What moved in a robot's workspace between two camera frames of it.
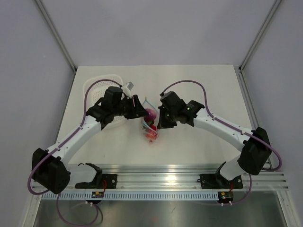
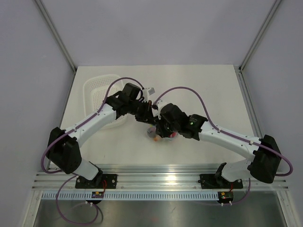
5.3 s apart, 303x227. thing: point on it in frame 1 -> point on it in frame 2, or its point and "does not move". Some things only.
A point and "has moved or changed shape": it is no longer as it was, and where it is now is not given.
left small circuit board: [97, 194] does not move
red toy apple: [152, 133] -> [173, 135]
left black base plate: [111, 180] does not move
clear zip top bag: [149, 123] has moved or changed shape
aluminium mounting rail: [183, 177] does not move
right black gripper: [163, 124] -> [160, 130]
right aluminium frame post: [239, 70] does not move
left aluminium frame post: [58, 39] does not move
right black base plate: [211, 181] does not move
